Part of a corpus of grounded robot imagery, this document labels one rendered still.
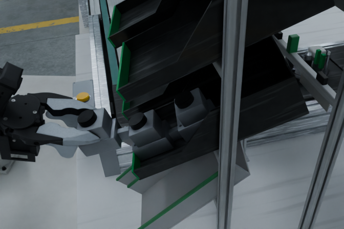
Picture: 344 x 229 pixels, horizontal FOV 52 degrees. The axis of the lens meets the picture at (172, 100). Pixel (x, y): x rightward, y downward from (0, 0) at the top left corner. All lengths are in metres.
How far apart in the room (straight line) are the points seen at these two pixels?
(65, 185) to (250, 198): 0.51
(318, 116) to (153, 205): 0.59
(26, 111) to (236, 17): 0.35
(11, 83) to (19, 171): 0.65
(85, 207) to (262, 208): 0.45
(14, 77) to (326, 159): 0.48
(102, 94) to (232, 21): 0.84
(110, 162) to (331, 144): 0.61
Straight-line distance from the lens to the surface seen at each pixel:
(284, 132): 1.11
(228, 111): 0.45
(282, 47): 0.68
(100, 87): 1.22
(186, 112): 0.54
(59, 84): 1.45
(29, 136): 0.56
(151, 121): 0.56
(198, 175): 0.69
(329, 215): 0.99
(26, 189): 1.10
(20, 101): 0.60
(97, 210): 0.98
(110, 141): 0.58
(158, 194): 0.77
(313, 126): 1.15
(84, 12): 1.82
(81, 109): 0.60
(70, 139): 0.55
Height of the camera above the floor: 1.64
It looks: 38 degrees down
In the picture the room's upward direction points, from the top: 4 degrees counter-clockwise
